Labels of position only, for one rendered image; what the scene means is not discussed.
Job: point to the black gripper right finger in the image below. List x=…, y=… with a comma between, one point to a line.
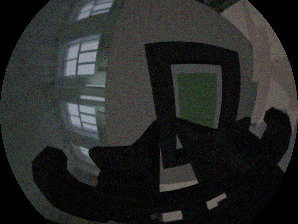
x=203, y=145

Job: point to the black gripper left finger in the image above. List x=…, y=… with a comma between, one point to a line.
x=144, y=155

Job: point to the dark grey flat panel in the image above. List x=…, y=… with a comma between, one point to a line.
x=129, y=104

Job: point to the black picture frame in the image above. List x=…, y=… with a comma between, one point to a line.
x=192, y=81

